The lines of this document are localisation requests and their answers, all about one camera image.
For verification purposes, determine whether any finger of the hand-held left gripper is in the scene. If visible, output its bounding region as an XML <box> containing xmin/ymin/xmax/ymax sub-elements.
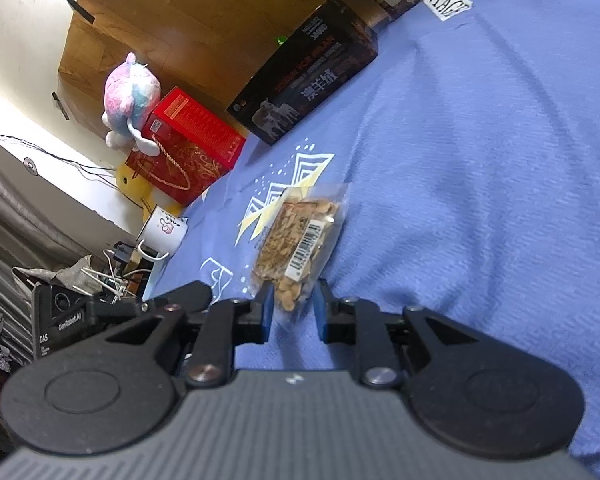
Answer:
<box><xmin>86</xmin><ymin>282</ymin><xmax>214</xmax><ymax>329</ymax></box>

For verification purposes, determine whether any grey curtain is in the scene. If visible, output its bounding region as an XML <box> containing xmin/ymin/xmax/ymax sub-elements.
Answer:
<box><xmin>0</xmin><ymin>132</ymin><xmax>146</xmax><ymax>366</ymax></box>

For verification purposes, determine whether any blue printed bedsheet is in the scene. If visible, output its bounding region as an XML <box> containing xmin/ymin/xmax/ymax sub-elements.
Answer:
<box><xmin>145</xmin><ymin>0</ymin><xmax>600</xmax><ymax>480</ymax></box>

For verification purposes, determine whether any large wooden board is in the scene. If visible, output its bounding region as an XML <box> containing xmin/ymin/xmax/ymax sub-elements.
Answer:
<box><xmin>57</xmin><ymin>0</ymin><xmax>381</xmax><ymax>171</ymax></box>

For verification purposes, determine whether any grey cloth bag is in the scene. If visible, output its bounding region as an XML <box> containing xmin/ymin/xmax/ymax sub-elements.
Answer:
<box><xmin>12</xmin><ymin>255</ymin><xmax>106</xmax><ymax>295</ymax></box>

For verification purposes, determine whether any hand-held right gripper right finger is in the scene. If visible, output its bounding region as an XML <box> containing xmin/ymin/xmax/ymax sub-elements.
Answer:
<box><xmin>314</xmin><ymin>279</ymin><xmax>486</xmax><ymax>390</ymax></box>

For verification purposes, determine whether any yellow plush toy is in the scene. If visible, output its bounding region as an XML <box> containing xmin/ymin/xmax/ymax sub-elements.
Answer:
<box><xmin>116</xmin><ymin>162</ymin><xmax>156</xmax><ymax>211</ymax></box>

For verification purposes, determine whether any black printed box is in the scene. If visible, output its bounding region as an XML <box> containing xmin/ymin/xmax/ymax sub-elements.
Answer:
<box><xmin>226</xmin><ymin>0</ymin><xmax>379</xmax><ymax>147</ymax></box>

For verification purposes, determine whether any pastel plush toy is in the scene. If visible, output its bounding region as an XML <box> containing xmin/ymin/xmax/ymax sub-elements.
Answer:
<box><xmin>101</xmin><ymin>52</ymin><xmax>161</xmax><ymax>158</ymax></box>

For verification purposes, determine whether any white enamel mug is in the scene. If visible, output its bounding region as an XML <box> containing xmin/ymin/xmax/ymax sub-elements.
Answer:
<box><xmin>136</xmin><ymin>205</ymin><xmax>189</xmax><ymax>263</ymax></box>

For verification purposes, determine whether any black wall cable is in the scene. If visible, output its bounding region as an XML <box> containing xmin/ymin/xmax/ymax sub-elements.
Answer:
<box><xmin>0</xmin><ymin>127</ymin><xmax>117</xmax><ymax>172</ymax></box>

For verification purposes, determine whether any red gift box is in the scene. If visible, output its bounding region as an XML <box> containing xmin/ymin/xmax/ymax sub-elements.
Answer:
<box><xmin>125</xmin><ymin>86</ymin><xmax>247</xmax><ymax>206</ymax></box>

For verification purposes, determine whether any clear nut packet barcode label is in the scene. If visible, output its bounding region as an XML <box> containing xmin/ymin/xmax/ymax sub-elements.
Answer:
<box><xmin>247</xmin><ymin>182</ymin><xmax>351</xmax><ymax>313</ymax></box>

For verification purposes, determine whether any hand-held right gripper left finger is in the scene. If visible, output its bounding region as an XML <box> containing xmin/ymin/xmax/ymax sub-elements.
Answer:
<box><xmin>100</xmin><ymin>282</ymin><xmax>274</xmax><ymax>388</ymax></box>

